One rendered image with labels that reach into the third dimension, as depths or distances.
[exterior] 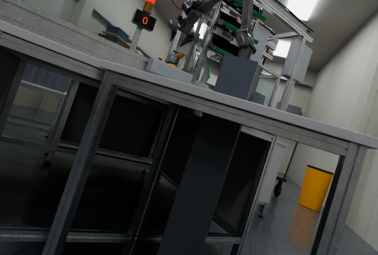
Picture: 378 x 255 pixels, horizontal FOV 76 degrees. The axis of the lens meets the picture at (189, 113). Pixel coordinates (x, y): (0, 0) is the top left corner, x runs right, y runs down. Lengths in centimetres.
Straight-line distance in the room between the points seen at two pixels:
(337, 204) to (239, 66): 58
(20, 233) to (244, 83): 101
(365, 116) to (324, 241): 406
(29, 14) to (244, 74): 82
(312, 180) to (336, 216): 395
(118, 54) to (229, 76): 48
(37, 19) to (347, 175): 112
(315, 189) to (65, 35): 439
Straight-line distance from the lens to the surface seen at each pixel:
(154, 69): 107
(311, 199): 481
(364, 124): 478
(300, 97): 1086
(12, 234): 115
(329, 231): 83
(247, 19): 117
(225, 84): 101
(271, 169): 285
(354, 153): 82
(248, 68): 102
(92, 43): 108
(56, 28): 108
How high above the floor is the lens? 74
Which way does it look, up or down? 2 degrees up
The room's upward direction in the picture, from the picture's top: 18 degrees clockwise
